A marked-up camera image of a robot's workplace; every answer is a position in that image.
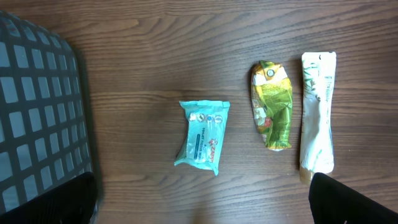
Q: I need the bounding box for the teal wet wipes pack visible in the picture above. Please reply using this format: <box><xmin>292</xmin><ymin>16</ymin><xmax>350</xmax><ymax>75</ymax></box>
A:
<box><xmin>174</xmin><ymin>100</ymin><xmax>230</xmax><ymax>175</ymax></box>

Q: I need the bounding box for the white tube gold cap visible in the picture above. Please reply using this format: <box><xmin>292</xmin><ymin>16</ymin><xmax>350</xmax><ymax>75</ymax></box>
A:
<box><xmin>300</xmin><ymin>52</ymin><xmax>337</xmax><ymax>184</ymax></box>

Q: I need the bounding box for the grey plastic shopping basket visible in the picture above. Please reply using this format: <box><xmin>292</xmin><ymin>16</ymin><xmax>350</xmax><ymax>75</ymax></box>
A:
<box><xmin>1</xmin><ymin>11</ymin><xmax>98</xmax><ymax>213</ymax></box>

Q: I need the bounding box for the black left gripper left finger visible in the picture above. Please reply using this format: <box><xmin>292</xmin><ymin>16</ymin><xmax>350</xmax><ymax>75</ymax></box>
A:
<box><xmin>1</xmin><ymin>172</ymin><xmax>98</xmax><ymax>224</ymax></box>

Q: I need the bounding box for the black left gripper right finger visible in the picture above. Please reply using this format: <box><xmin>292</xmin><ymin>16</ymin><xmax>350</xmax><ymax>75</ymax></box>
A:
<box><xmin>308</xmin><ymin>172</ymin><xmax>397</xmax><ymax>224</ymax></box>

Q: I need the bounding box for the green snack pouch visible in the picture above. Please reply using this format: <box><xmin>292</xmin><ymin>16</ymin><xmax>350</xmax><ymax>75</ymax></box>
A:
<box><xmin>251</xmin><ymin>60</ymin><xmax>293</xmax><ymax>151</ymax></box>

